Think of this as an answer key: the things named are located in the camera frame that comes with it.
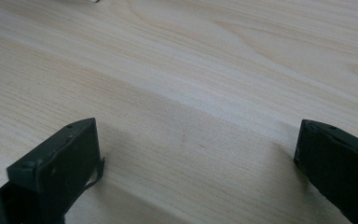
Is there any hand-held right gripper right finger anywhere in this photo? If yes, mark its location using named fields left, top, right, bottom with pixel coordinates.
left=293, top=119, right=358, bottom=224

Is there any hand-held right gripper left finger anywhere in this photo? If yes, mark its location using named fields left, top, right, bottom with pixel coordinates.
left=0, top=117, right=106, bottom=224

